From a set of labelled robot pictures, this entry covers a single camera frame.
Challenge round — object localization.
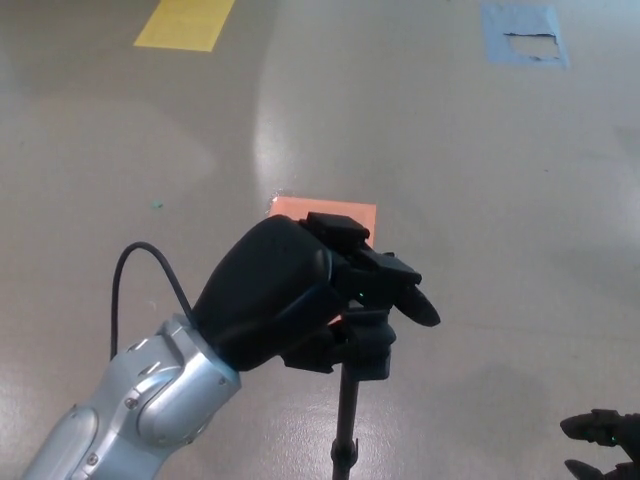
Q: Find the torn blue floor marking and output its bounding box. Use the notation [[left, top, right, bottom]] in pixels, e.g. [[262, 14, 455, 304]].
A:
[[480, 3, 571, 70]]

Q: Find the black phone stand tripod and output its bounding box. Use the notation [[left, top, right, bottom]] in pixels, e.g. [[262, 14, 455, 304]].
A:
[[329, 305, 399, 480]]

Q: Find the yellow rectangular floor marking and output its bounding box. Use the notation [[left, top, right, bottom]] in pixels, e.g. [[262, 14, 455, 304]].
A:
[[132, 0, 236, 52]]

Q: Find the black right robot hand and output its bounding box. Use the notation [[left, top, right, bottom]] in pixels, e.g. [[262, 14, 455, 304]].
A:
[[559, 408, 640, 480]]

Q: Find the orange rectangular floor marking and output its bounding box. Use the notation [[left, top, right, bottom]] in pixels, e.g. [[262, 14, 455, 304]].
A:
[[267, 195, 379, 329]]

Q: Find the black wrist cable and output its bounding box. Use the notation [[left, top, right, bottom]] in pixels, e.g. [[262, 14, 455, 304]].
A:
[[108, 241, 195, 361]]

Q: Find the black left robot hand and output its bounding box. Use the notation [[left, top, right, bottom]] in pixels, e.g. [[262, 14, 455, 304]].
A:
[[192, 211, 442, 375]]

